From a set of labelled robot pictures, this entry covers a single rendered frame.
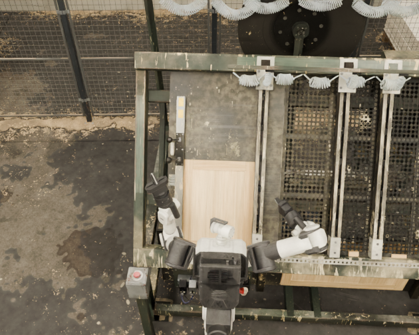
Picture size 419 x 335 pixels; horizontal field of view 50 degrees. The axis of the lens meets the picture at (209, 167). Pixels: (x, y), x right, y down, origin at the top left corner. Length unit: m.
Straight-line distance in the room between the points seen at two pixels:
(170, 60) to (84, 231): 2.04
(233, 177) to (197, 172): 0.22
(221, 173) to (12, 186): 2.58
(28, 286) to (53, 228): 0.59
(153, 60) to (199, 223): 1.03
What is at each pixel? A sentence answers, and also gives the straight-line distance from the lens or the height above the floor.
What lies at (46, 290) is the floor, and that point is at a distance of 3.99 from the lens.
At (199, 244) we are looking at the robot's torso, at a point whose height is 1.34.
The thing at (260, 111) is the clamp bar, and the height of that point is 1.60.
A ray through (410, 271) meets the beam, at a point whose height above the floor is 0.86.
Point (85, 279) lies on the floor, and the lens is 3.95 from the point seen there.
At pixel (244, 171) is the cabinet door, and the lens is 2.79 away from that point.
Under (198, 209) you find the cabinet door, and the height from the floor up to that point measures 1.09.
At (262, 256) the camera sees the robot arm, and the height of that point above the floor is 1.34.
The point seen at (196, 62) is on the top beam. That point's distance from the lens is 2.71.
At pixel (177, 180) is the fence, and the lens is 2.79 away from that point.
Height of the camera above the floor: 3.29
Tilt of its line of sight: 46 degrees down
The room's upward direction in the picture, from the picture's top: straight up
